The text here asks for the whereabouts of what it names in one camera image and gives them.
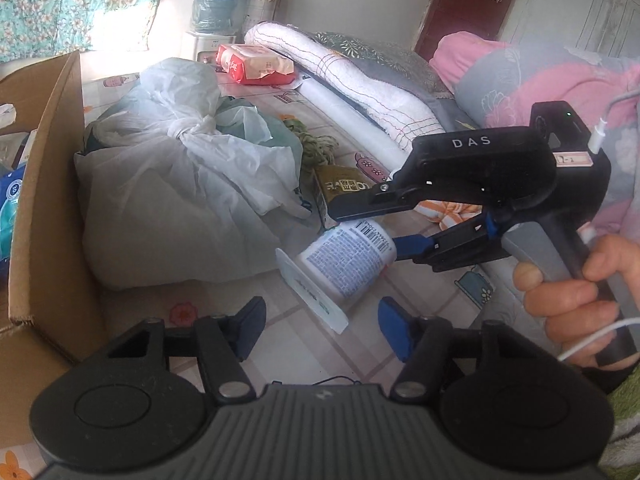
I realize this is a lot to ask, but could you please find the white wipes canister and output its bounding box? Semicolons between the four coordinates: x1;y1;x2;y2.
297;219;397;304

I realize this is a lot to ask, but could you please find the orange white striped towel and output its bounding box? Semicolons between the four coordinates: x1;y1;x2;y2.
414;200;483;231

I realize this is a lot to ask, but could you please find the green floral scrunchie cloth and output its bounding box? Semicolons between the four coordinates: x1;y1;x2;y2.
279;114;340;172

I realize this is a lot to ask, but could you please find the person's right hand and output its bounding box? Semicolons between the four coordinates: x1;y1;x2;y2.
513;234;639;352

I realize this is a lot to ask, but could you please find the white canister lid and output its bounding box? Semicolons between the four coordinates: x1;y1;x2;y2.
276;249;348;334

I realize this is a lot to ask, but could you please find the pink floral pillow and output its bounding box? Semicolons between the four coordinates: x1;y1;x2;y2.
430;32;639;240

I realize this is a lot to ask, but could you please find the rolled white quilt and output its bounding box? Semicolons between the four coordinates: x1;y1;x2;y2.
244;22;445;151

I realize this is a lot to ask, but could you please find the white plastic bag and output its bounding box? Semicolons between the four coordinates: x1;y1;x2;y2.
75;58;319;289

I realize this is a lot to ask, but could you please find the cardboard box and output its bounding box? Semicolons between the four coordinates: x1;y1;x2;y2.
1;52;107;448

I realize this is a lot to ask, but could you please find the green leaf pillow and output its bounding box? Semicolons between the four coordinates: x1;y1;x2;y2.
310;32;454;99

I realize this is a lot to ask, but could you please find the gold tissue pack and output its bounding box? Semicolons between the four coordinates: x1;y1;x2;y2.
312;165;373;230

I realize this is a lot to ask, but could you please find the teal printed plastic bag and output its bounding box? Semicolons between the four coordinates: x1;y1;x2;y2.
215;96;303;170

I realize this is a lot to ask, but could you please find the blue tissue pack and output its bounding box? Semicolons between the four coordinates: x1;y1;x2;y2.
0;164;26;268

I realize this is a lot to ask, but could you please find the red wet wipes pack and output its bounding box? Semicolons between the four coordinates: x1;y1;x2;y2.
216;44;296;86

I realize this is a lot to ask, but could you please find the white charging cable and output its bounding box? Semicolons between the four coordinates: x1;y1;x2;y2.
555;86;640;363

